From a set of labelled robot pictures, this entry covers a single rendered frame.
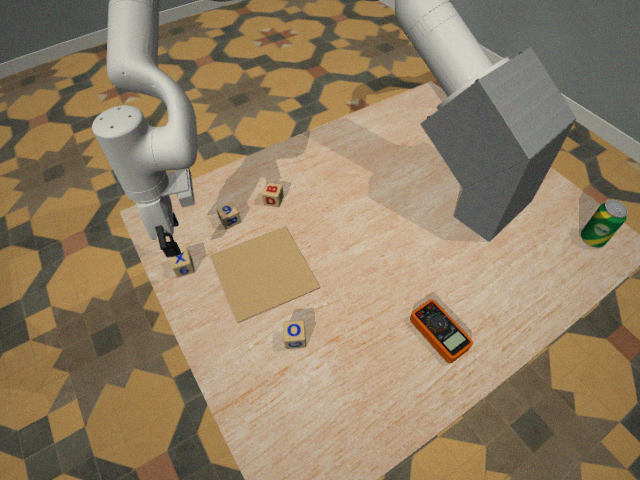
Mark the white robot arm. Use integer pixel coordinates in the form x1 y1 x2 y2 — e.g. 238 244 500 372
92 0 510 208

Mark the tan mat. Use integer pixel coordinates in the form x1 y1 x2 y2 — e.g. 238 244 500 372
211 227 320 323

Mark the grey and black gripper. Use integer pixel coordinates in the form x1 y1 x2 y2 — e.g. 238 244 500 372
134 191 181 258

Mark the orange digital multimeter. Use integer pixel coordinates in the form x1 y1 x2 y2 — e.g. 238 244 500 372
410 300 473 363

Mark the green drink can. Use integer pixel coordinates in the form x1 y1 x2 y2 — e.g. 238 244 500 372
581 200 628 248

